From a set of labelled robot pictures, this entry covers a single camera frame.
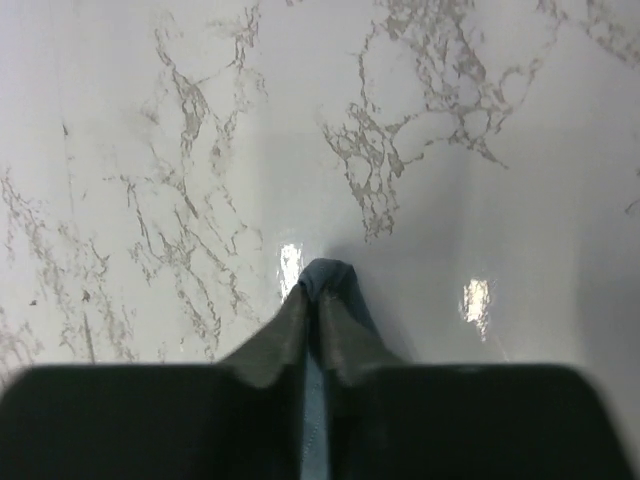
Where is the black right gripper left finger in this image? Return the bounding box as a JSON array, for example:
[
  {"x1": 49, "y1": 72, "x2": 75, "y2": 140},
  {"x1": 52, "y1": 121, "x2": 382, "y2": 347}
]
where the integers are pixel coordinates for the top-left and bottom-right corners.
[{"x1": 1, "y1": 287, "x2": 309, "y2": 479}]

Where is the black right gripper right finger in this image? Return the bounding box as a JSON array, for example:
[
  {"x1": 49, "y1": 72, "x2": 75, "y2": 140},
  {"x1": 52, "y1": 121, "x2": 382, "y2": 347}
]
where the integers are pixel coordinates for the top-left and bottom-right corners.
[{"x1": 318, "y1": 295, "x2": 634, "y2": 479}]

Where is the grey-blue t shirt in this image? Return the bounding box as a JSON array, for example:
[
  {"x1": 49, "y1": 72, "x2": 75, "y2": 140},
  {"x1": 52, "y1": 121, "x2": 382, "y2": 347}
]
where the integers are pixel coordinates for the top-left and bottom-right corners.
[{"x1": 298, "y1": 258, "x2": 405, "y2": 479}]

